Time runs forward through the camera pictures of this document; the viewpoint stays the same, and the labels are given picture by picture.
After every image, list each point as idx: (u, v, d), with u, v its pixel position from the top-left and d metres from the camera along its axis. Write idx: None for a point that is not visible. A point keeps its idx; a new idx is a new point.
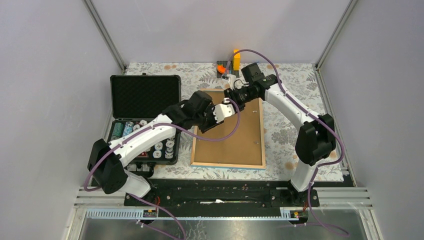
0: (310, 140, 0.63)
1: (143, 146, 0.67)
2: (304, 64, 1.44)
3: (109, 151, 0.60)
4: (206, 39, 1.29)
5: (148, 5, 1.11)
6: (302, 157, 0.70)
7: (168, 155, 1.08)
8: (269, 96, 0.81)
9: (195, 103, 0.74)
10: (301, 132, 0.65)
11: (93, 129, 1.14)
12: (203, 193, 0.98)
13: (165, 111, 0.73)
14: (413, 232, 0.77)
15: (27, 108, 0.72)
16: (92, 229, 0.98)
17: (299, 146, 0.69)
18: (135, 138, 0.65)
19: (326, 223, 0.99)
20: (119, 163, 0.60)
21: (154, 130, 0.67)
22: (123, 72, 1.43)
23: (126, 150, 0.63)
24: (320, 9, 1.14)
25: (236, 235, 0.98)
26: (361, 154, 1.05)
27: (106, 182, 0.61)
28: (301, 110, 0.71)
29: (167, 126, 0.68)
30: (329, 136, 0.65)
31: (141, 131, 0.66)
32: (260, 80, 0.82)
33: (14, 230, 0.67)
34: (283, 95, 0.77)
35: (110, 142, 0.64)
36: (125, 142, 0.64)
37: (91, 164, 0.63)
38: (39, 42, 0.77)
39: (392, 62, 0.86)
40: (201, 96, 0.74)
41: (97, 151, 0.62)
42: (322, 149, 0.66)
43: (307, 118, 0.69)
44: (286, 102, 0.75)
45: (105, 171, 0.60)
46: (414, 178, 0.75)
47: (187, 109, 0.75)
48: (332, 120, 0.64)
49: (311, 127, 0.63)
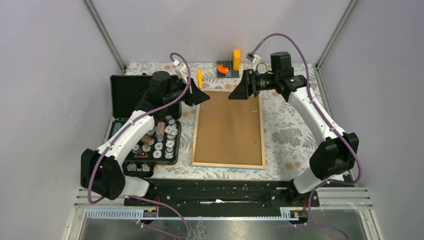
0: (329, 157, 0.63)
1: (130, 142, 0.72)
2: (304, 64, 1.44)
3: (101, 156, 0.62)
4: (206, 39, 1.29)
5: (148, 4, 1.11)
6: (315, 171, 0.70)
7: (168, 155, 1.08)
8: (293, 99, 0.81)
9: (157, 90, 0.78)
10: (321, 147, 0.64)
11: (93, 130, 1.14)
12: (203, 193, 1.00)
13: (138, 107, 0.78)
14: (413, 232, 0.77)
15: (27, 107, 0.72)
16: (91, 230, 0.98)
17: (314, 158, 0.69)
18: (120, 137, 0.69)
19: (326, 223, 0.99)
20: (115, 162, 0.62)
21: (135, 125, 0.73)
22: (123, 72, 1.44)
23: (117, 149, 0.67)
24: (319, 10, 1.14)
25: (236, 235, 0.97)
26: (360, 154, 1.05)
27: (109, 186, 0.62)
28: (325, 124, 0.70)
29: (145, 119, 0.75)
30: (348, 156, 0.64)
31: (124, 129, 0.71)
32: (288, 81, 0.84)
33: (14, 230, 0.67)
34: (309, 102, 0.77)
35: (98, 149, 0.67)
36: (113, 144, 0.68)
37: (84, 178, 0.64)
38: (39, 41, 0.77)
39: (392, 62, 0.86)
40: (158, 80, 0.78)
41: (88, 161, 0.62)
42: (338, 166, 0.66)
43: (330, 133, 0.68)
44: (310, 110, 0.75)
45: (104, 173, 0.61)
46: (415, 178, 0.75)
47: (152, 97, 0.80)
48: (356, 139, 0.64)
49: (333, 144, 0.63)
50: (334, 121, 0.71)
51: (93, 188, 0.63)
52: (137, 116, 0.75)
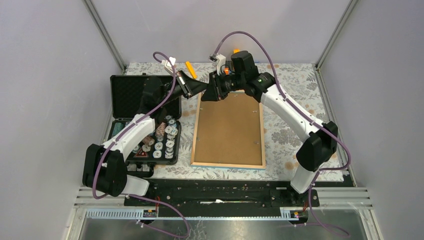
0: (317, 151, 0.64)
1: (133, 141, 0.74)
2: (304, 64, 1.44)
3: (106, 150, 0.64)
4: (206, 39, 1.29)
5: (148, 4, 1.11)
6: (305, 166, 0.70)
7: (168, 155, 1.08)
8: (266, 99, 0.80)
9: (149, 98, 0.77)
10: (306, 144, 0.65)
11: (93, 130, 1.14)
12: (203, 193, 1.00)
13: (140, 111, 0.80)
14: (414, 232, 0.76)
15: (27, 107, 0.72)
16: (91, 230, 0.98)
17: (300, 155, 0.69)
18: (125, 135, 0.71)
19: (327, 223, 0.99)
20: (119, 156, 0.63)
21: (139, 125, 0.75)
22: (123, 72, 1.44)
23: (121, 144, 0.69)
24: (319, 10, 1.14)
25: (236, 235, 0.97)
26: (360, 154, 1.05)
27: (113, 181, 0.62)
28: (304, 119, 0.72)
29: (148, 120, 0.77)
30: (332, 143, 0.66)
31: (127, 128, 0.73)
32: (256, 81, 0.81)
33: (14, 230, 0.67)
34: (282, 99, 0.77)
35: (103, 144, 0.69)
36: (118, 140, 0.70)
37: (88, 173, 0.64)
38: (39, 41, 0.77)
39: (392, 62, 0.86)
40: (151, 93, 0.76)
41: (93, 156, 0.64)
42: (324, 155, 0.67)
43: (312, 127, 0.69)
44: (287, 109, 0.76)
45: (108, 168, 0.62)
46: (415, 177, 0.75)
47: (149, 104, 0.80)
48: (336, 127, 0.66)
49: (317, 138, 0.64)
50: (311, 114, 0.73)
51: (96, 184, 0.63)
52: (139, 117, 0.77)
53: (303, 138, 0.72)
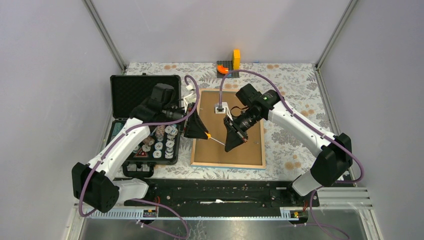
0: (330, 165, 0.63)
1: (122, 155, 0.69)
2: (304, 64, 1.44)
3: (92, 170, 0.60)
4: (206, 40, 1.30)
5: (148, 5, 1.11)
6: (319, 181, 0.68)
7: (168, 155, 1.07)
8: (273, 116, 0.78)
9: (159, 95, 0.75)
10: (320, 158, 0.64)
11: (92, 129, 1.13)
12: (204, 193, 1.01)
13: (132, 114, 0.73)
14: (413, 231, 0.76)
15: (27, 106, 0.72)
16: (91, 229, 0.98)
17: (315, 170, 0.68)
18: (112, 151, 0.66)
19: (326, 223, 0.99)
20: (106, 178, 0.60)
21: (129, 135, 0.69)
22: (123, 72, 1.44)
23: (108, 164, 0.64)
24: (319, 10, 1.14)
25: (236, 235, 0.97)
26: (359, 154, 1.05)
27: (102, 202, 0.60)
28: (315, 133, 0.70)
29: (139, 128, 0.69)
30: (346, 157, 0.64)
31: (116, 141, 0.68)
32: (261, 99, 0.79)
33: (13, 229, 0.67)
34: (290, 115, 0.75)
35: (88, 163, 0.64)
36: (104, 158, 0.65)
37: (77, 191, 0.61)
38: (39, 41, 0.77)
39: (392, 61, 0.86)
40: (162, 88, 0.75)
41: (78, 177, 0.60)
42: (339, 170, 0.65)
43: (323, 141, 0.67)
44: (297, 125, 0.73)
45: (95, 190, 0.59)
46: (416, 177, 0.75)
47: (152, 104, 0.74)
48: (348, 139, 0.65)
49: (330, 151, 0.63)
50: (321, 127, 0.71)
51: (86, 200, 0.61)
52: (131, 125, 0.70)
53: (315, 153, 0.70)
